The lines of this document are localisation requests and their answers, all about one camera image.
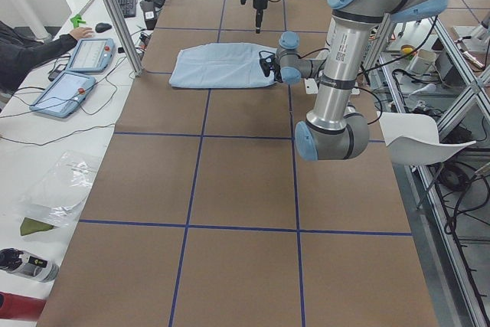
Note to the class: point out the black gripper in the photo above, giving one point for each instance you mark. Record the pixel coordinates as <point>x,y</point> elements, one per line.
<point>259,7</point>
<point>274,73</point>

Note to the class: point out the light blue button shirt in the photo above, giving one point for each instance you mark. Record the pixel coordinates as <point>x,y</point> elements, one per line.
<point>221,66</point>

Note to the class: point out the person's black sleeved forearm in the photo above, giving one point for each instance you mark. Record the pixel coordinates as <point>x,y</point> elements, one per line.
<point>19,55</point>

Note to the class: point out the person's hand on desk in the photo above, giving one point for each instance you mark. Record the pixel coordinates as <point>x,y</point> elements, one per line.
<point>81,32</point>

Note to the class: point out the black computer mouse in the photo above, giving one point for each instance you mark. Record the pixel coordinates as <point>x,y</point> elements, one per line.
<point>102,27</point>

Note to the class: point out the white plastic chair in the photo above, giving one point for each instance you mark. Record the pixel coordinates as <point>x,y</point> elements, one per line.
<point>413,139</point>

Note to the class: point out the upper blue teach pendant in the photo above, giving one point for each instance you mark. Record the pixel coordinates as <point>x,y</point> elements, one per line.
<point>91,55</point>

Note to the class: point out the blue teach pendant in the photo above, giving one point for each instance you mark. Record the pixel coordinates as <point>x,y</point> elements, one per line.
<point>64,95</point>
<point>91,55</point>

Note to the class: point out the lower blue teach pendant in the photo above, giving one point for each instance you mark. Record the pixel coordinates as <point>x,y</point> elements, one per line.
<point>64,95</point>

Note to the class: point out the clear plastic bag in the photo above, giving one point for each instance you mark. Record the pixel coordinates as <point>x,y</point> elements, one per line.
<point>58,198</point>

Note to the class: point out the olive green cloth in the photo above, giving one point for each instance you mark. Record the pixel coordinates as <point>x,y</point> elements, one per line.
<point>31,226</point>

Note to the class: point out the black white bottle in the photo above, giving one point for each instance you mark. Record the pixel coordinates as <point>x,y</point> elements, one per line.
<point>25,264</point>

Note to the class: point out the grey aluminium frame post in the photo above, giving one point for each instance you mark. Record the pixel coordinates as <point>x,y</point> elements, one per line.
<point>119,23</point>

